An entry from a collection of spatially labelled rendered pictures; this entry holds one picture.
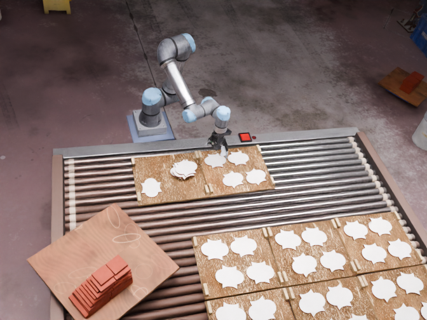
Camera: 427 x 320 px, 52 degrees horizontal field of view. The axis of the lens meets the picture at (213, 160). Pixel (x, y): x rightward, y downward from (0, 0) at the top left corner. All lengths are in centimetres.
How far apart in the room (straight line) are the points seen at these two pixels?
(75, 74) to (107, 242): 286
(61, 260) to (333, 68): 414
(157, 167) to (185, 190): 23
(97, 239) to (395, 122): 369
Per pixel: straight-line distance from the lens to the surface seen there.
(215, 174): 263
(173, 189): 252
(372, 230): 268
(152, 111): 277
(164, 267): 214
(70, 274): 215
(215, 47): 532
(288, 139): 299
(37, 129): 425
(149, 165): 263
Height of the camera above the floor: 294
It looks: 48 degrees down
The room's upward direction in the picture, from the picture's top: 11 degrees clockwise
